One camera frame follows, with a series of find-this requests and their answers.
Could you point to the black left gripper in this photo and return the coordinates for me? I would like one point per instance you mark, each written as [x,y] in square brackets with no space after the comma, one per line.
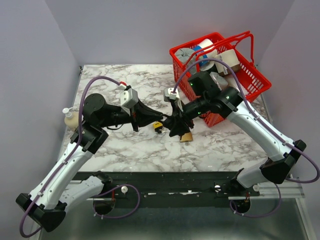
[141,110]

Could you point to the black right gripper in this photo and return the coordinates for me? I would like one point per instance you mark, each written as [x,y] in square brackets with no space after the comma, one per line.
[176,123]

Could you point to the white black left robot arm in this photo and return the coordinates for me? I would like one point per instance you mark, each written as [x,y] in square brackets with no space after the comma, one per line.
[50,201]

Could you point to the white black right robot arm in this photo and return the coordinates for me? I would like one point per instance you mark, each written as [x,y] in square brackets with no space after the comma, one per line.
[282,152]

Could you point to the yellow black padlock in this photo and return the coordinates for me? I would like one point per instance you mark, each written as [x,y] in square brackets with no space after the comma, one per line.
[158,127]

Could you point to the brass padlock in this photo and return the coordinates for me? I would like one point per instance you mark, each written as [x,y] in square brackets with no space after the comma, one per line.
[187,137]

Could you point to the clear plastic box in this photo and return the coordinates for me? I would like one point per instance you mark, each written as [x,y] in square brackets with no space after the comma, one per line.
[219,80]

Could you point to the grey wrapped roll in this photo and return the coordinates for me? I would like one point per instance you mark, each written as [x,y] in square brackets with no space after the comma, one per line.
[183,55]

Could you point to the cream soap pump bottle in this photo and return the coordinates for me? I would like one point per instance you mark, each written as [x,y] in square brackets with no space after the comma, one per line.
[71,118]

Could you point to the blue white paper cup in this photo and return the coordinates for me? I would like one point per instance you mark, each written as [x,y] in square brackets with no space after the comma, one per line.
[206,46]

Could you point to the cream brown foam block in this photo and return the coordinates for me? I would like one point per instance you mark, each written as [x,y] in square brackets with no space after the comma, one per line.
[230,58]

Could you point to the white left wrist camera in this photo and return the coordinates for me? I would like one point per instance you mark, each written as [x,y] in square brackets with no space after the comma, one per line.
[129,98]

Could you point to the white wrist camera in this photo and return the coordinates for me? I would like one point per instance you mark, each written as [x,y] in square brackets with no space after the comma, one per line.
[170,95]
[129,98]

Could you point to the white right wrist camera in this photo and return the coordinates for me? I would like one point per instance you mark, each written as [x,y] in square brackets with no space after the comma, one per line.
[170,95]

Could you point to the black and aluminium base rail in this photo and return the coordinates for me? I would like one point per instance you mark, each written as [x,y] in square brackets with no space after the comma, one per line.
[192,189]

